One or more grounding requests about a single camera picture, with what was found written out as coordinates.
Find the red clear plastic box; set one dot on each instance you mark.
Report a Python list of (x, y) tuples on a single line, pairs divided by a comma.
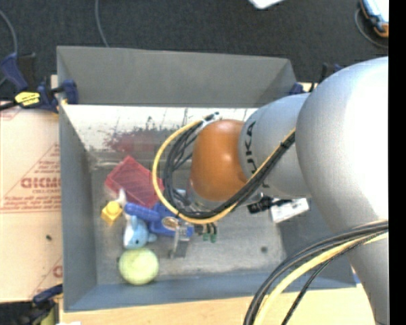
[(133, 179)]

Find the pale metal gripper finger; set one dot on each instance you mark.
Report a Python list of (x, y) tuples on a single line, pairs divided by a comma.
[(183, 249), (175, 244)]

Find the brown cardboard board, red print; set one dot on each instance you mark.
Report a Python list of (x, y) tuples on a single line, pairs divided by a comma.
[(27, 181)]

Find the yellow-green ball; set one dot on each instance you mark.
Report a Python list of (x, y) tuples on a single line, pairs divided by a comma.
[(138, 266)]

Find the black cylinder on white bracket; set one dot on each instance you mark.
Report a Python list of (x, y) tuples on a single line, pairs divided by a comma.
[(287, 209)]

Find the blue plastic toy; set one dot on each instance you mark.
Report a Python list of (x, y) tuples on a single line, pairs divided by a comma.
[(145, 213)]

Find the grey metal bin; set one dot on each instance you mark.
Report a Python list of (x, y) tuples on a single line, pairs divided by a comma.
[(176, 76)]

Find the yellow toy block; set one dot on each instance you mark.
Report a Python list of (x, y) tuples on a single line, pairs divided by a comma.
[(111, 212)]

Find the light blue toy animal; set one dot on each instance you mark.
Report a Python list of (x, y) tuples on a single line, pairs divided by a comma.
[(135, 235)]

